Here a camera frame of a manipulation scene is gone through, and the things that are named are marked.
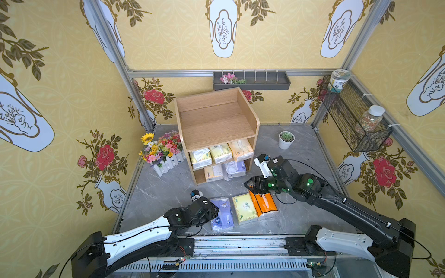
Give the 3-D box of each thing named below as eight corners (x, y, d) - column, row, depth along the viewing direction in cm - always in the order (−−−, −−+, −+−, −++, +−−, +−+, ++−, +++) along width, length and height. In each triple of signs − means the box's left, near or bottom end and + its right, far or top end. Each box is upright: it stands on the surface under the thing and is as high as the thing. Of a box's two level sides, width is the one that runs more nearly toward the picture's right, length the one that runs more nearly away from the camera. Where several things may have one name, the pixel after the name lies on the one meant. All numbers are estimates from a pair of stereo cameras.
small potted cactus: (277, 150, 110) (281, 139, 102) (275, 141, 115) (279, 131, 107) (290, 150, 110) (295, 139, 102) (288, 141, 115) (292, 131, 107)
